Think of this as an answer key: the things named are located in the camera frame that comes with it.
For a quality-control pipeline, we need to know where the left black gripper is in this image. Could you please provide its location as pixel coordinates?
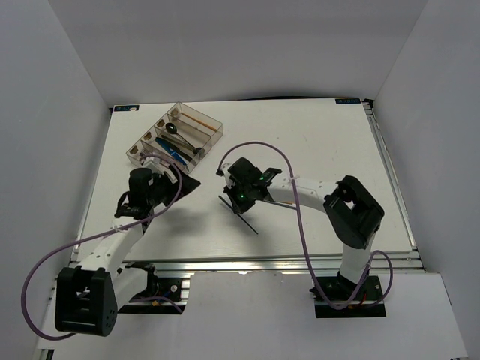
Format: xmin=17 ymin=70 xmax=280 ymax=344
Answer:
xmin=147 ymin=163 xmax=201 ymax=207

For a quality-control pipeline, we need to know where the black spoon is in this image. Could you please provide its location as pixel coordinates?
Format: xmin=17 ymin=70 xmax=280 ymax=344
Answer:
xmin=165 ymin=122 xmax=198 ymax=152
xmin=161 ymin=135 xmax=205 ymax=155

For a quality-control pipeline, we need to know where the blue knife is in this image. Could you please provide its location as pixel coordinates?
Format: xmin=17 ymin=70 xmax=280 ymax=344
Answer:
xmin=155 ymin=137 xmax=191 ymax=166

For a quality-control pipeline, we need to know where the orange chopstick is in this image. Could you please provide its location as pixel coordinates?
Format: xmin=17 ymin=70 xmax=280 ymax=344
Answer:
xmin=182 ymin=113 xmax=217 ymax=132

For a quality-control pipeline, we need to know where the grey chopstick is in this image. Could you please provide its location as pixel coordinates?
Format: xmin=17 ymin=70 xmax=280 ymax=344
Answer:
xmin=266 ymin=202 xmax=296 ymax=210

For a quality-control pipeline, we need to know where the black knife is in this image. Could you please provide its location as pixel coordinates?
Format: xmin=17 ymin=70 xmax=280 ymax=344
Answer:
xmin=177 ymin=146 xmax=199 ymax=167

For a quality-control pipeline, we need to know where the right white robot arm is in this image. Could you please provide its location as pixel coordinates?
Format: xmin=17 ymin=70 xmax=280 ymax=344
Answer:
xmin=217 ymin=157 xmax=385 ymax=299

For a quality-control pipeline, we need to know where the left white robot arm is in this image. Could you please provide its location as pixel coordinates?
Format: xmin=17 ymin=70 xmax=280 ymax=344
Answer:
xmin=55 ymin=168 xmax=201 ymax=336

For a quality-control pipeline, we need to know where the clear compartment organizer tray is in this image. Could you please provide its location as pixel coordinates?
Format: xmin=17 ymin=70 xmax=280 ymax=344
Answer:
xmin=126 ymin=102 xmax=223 ymax=174

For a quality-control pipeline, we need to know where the left blue table sticker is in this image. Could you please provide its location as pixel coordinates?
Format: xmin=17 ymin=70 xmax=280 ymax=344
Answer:
xmin=113 ymin=104 xmax=140 ymax=112

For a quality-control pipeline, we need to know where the blue table sticker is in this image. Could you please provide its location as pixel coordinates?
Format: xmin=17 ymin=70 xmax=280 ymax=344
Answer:
xmin=334 ymin=97 xmax=362 ymax=105
xmin=113 ymin=104 xmax=140 ymax=112

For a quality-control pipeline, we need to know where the right blue table sticker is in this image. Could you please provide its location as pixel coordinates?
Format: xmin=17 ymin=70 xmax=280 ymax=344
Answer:
xmin=334 ymin=97 xmax=362 ymax=105

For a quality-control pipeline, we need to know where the white front cover board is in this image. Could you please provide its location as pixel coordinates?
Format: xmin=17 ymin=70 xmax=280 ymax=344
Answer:
xmin=37 ymin=271 xmax=467 ymax=359

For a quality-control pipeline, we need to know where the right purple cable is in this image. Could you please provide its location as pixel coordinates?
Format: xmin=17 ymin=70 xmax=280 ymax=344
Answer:
xmin=217 ymin=141 xmax=395 ymax=311

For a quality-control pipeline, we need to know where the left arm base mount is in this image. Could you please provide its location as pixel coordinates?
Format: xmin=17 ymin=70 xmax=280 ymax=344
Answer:
xmin=112 ymin=262 xmax=185 ymax=315

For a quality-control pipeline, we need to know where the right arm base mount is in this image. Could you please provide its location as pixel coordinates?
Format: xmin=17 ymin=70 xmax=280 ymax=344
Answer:
xmin=310 ymin=275 xmax=387 ymax=319

